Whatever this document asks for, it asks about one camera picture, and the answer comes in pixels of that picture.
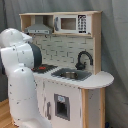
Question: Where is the small metal pot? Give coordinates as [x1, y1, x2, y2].
[63, 72, 78, 79]

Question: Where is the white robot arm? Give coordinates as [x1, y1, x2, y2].
[0, 28, 52, 128]

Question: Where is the wooden toy kitchen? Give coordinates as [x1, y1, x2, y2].
[20, 11, 114, 128]

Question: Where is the black toy faucet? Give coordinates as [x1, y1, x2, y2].
[75, 51, 93, 70]

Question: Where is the black toy stovetop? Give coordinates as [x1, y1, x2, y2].
[33, 64, 55, 73]

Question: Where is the grey toy sink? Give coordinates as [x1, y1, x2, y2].
[52, 68, 92, 81]

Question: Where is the white toy microwave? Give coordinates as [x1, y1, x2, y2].
[54, 15, 92, 34]

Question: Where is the grey range hood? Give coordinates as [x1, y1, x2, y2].
[24, 16, 53, 34]

